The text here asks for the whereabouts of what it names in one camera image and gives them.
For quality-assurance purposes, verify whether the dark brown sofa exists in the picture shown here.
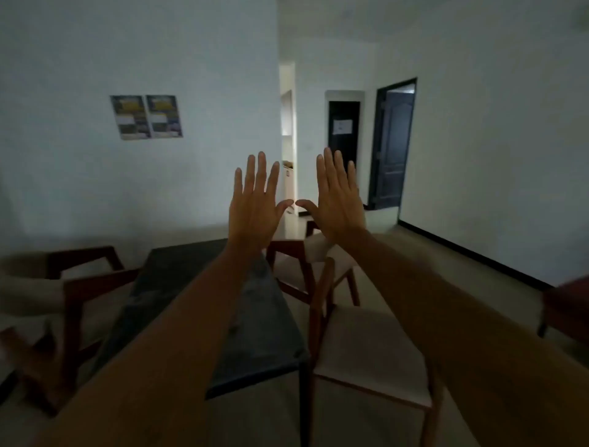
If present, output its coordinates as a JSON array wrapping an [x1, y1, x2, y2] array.
[[537, 275, 589, 346]]

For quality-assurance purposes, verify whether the wall poster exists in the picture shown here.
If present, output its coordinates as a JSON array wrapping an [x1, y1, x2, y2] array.
[[146, 95, 183, 138], [110, 95, 152, 141]]

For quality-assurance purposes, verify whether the person's right forearm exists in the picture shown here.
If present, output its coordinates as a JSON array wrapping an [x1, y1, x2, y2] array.
[[336, 230, 589, 447]]

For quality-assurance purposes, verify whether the black dining table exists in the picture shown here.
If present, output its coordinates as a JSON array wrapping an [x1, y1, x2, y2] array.
[[90, 238, 314, 447]]

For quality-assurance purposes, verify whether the white low cabinet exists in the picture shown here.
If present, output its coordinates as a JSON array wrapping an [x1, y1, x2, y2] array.
[[281, 161, 296, 215]]

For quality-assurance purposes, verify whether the black closed door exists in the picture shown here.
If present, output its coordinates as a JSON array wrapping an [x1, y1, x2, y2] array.
[[328, 100, 361, 171]]

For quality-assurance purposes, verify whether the person's left forearm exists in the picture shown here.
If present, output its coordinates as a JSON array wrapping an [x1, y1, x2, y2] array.
[[34, 244, 272, 447]]

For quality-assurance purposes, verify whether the person's right hand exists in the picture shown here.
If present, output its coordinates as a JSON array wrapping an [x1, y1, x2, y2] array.
[[295, 147, 368, 244]]

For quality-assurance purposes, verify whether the person's left hand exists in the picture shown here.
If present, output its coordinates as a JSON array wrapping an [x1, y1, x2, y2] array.
[[228, 152, 294, 253]]

